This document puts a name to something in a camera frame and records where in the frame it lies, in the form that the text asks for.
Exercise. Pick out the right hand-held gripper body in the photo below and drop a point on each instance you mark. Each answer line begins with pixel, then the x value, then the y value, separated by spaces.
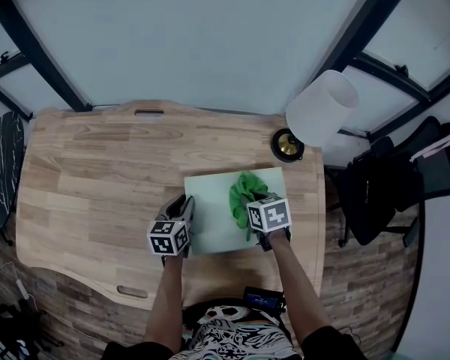
pixel 270 216

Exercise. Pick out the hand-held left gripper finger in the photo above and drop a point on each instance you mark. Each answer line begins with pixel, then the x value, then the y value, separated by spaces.
pixel 167 210
pixel 189 210

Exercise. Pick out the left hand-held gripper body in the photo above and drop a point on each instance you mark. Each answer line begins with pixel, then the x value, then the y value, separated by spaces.
pixel 167 238

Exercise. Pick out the green cloth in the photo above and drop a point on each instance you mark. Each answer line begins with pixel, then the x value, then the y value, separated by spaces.
pixel 243 186

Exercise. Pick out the person's right forearm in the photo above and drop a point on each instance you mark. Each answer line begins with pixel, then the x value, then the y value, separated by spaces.
pixel 296 287

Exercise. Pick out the person's left forearm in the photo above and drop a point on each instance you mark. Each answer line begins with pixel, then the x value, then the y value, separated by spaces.
pixel 167 302

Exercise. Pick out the black device with blue screen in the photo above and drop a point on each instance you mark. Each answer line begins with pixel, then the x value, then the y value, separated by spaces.
pixel 262 299

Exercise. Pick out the white shade brass table lamp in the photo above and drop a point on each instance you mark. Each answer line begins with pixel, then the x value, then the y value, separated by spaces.
pixel 318 111

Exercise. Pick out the black bag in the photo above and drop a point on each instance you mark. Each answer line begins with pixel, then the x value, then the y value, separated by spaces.
pixel 378 197

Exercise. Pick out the black white patterned shirt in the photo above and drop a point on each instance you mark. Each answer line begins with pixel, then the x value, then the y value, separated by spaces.
pixel 236 338

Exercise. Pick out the white power strip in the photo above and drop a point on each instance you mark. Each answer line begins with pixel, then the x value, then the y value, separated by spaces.
pixel 21 289

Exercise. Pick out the black mesh office chair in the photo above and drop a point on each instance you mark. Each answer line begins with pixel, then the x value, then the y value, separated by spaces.
pixel 438 178

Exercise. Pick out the black marble round table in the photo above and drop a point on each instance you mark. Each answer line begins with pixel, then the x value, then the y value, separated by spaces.
pixel 5 144

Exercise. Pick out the black equipment pile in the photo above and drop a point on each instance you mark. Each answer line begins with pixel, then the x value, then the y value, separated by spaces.
pixel 7 332

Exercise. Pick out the black window frame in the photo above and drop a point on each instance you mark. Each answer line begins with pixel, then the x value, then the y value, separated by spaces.
pixel 356 32
pixel 73 96

